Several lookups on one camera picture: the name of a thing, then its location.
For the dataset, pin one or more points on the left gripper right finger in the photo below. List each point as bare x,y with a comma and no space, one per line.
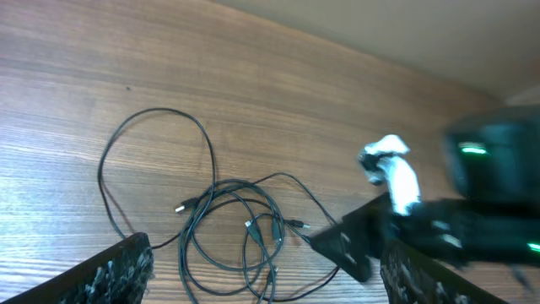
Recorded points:
411,277

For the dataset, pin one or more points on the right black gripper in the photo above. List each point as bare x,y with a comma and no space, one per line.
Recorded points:
457,231

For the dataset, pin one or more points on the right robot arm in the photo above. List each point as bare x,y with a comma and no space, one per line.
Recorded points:
492,159

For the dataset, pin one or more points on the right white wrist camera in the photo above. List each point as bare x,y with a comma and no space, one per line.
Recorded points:
383,162

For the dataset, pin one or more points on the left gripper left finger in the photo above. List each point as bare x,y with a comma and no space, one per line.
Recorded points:
119,274

